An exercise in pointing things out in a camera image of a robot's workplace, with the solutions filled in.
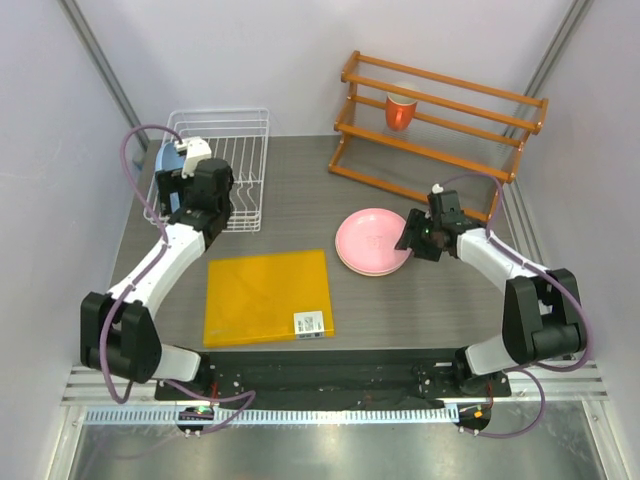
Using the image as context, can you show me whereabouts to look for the blue plate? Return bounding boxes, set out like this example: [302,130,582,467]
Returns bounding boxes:
[155,142,184,216]

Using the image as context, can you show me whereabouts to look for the pink plate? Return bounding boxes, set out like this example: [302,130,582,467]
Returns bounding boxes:
[335,208,412,258]

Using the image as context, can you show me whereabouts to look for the purple plate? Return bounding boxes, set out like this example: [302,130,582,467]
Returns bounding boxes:
[336,249,409,272]

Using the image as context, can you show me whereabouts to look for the orange plate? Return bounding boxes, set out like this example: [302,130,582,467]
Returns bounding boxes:
[347,266,399,277]

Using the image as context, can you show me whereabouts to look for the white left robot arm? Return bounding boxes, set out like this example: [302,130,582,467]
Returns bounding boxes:
[80,158,234,399]

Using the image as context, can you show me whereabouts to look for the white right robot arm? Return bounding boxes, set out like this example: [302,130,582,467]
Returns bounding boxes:
[396,185,589,395]

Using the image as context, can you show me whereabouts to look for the orange wooden shelf rack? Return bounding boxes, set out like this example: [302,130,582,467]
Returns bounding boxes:
[328,51,549,222]

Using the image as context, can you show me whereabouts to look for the yellow cutting board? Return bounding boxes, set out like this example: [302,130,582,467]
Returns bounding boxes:
[203,249,335,348]

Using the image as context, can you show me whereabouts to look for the orange mug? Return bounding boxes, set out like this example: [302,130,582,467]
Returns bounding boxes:
[385,92,418,132]

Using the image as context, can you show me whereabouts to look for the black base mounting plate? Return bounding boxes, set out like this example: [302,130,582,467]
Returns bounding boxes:
[153,343,512,409]

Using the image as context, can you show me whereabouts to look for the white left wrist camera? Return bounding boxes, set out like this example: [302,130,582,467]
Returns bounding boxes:
[174,137,212,178]

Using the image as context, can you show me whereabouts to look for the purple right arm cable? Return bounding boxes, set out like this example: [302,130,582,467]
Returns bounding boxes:
[439,172,596,439]

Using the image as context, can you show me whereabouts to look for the white wire dish rack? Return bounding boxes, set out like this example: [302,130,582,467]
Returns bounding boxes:
[146,108,270,233]

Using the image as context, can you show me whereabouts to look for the white slotted cable duct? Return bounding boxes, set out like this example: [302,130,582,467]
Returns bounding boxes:
[84,404,459,427]

